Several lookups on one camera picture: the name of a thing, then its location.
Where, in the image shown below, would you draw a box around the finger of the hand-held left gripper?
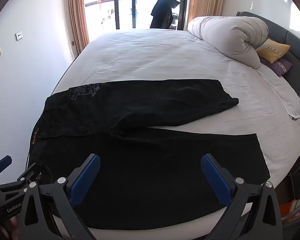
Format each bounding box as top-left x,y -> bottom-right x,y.
0,164 -> 43,193
0,155 -> 13,190

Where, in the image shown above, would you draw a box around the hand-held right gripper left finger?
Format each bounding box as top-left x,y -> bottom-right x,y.
18,154 -> 101,240

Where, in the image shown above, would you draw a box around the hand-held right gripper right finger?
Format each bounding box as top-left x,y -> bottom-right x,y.
201,154 -> 283,240

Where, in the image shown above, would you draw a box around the black pants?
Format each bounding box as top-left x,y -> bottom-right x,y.
30,79 -> 271,230

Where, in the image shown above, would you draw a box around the striped colourful cloth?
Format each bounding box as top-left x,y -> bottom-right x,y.
280,197 -> 300,218

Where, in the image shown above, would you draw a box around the white folded towel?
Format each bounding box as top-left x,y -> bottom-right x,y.
255,65 -> 300,120

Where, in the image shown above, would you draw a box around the purple patterned pillow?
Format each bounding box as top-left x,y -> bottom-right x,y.
261,58 -> 293,77

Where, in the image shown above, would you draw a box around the white sheeted bed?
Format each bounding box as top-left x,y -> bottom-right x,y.
27,27 -> 300,230

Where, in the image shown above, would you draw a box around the yellow patterned pillow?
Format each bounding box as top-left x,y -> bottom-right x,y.
255,39 -> 290,64

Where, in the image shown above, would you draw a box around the rolled white duvet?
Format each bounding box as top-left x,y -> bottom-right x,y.
187,16 -> 269,70

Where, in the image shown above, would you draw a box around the grey upholstered headboard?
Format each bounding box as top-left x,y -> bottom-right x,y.
236,11 -> 300,85

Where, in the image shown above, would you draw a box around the black hanging garment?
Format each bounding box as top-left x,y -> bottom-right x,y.
149,0 -> 181,29

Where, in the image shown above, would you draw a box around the black framed glass door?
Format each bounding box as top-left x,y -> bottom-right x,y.
83,0 -> 190,30

